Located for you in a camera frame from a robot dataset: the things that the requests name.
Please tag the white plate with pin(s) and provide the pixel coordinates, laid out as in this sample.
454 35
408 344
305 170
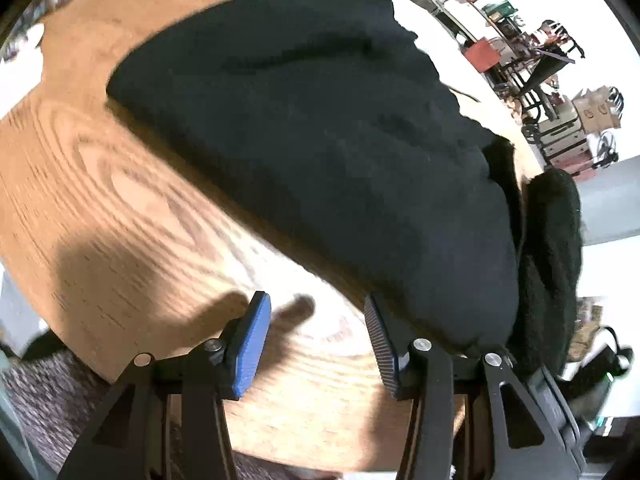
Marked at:
22 38

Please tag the black knit sweater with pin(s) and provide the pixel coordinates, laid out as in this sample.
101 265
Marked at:
323 118

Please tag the black folding cart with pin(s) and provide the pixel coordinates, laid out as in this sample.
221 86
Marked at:
528 60

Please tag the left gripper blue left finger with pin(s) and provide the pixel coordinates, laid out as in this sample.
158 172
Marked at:
128 436

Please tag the black fuzzy chair cushion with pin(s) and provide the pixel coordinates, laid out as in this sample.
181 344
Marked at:
551 260

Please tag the cardboard boxes stack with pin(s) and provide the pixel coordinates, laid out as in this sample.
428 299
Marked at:
598 110

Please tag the orange paper bag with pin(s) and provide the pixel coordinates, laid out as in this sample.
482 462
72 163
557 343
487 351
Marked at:
482 55

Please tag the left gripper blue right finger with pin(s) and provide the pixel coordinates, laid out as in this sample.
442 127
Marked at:
472 417

